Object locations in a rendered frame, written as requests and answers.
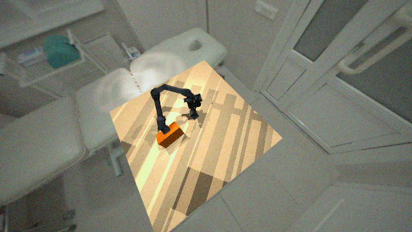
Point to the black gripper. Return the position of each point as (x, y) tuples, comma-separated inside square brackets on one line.
[(192, 111)]

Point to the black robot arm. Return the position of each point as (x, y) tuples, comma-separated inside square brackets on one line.
[(155, 93)]

